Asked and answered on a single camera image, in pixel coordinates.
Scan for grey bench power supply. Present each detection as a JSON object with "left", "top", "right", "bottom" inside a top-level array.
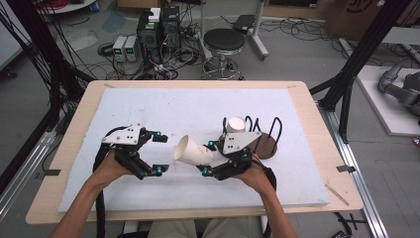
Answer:
[
  {"left": 124, "top": 35, "right": 140, "bottom": 63},
  {"left": 111, "top": 35, "right": 129, "bottom": 62}
]

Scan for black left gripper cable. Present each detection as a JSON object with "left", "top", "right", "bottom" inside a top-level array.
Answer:
[{"left": 93, "top": 127, "right": 128, "bottom": 238}]

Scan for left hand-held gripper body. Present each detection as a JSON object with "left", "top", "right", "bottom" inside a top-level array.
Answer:
[{"left": 101, "top": 123, "right": 152, "bottom": 181}]

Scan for person's left hand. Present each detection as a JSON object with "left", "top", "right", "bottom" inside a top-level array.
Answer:
[{"left": 91, "top": 150, "right": 134, "bottom": 185}]

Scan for person's right hand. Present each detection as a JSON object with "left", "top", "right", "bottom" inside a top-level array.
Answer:
[{"left": 232, "top": 163, "right": 275, "bottom": 196}]

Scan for white foam mat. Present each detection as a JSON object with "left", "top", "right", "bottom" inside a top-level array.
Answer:
[{"left": 58, "top": 87, "right": 331, "bottom": 213}]

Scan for black round stool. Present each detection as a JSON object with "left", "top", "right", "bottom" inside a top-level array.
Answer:
[{"left": 201, "top": 28, "right": 248, "bottom": 81}]

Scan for thin wooden stick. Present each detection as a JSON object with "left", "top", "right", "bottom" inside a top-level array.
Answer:
[{"left": 324, "top": 183, "right": 351, "bottom": 207}]

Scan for brown cup rack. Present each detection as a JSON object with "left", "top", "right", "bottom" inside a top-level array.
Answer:
[{"left": 219, "top": 115, "right": 284, "bottom": 161}]

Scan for light wooden table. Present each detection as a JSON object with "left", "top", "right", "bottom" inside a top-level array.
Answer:
[{"left": 25, "top": 79, "right": 365, "bottom": 226}]

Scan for white base board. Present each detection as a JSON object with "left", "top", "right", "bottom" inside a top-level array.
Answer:
[{"left": 356, "top": 64, "right": 420, "bottom": 138}]

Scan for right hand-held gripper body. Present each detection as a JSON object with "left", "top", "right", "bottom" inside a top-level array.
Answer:
[{"left": 212, "top": 130, "right": 263, "bottom": 181}]

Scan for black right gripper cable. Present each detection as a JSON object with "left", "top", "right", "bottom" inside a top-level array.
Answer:
[{"left": 252, "top": 155, "right": 279, "bottom": 238}]

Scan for black metal frame with cables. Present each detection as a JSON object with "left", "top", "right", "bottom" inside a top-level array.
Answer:
[{"left": 0, "top": 0, "right": 87, "bottom": 133}]

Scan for brown cardboard box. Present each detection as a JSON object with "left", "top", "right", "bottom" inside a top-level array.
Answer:
[{"left": 324, "top": 0, "right": 420, "bottom": 42}]

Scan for small white box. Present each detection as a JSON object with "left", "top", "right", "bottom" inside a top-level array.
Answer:
[{"left": 148, "top": 7, "right": 162, "bottom": 24}]

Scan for person's legs in beige trousers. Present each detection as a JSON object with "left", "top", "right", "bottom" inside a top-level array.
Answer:
[{"left": 147, "top": 216, "right": 263, "bottom": 238}]

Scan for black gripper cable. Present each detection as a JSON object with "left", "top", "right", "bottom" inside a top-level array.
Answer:
[
  {"left": 252, "top": 155, "right": 279, "bottom": 238},
  {"left": 93, "top": 127, "right": 128, "bottom": 238}
]

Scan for black flat device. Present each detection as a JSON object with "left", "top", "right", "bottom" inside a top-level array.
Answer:
[{"left": 232, "top": 14, "right": 257, "bottom": 35}]

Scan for black computer tower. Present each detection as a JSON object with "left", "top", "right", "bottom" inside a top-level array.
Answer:
[
  {"left": 136, "top": 11, "right": 163, "bottom": 64},
  {"left": 160, "top": 5, "right": 182, "bottom": 52}
]

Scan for white round table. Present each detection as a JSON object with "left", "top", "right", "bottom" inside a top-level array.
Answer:
[{"left": 37, "top": 0, "right": 97, "bottom": 15}]

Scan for tangle of floor cables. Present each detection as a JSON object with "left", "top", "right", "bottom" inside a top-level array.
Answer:
[{"left": 97, "top": 19, "right": 206, "bottom": 81}]

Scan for silver aluminium rail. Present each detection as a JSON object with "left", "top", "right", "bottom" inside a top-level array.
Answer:
[
  {"left": 0, "top": 129, "right": 57, "bottom": 222},
  {"left": 317, "top": 101, "right": 390, "bottom": 238}
]

